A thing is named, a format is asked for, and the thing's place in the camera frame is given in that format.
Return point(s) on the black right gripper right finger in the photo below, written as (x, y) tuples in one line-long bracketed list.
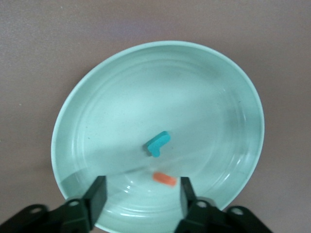
[(192, 211)]

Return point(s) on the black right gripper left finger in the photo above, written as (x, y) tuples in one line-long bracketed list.
[(92, 206)]

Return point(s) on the orange foam letter e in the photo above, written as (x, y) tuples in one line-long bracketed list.
[(164, 179)]

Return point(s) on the teal foam letter r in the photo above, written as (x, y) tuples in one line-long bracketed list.
[(156, 145)]

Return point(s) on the light green plate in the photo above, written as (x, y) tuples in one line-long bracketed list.
[(158, 97)]

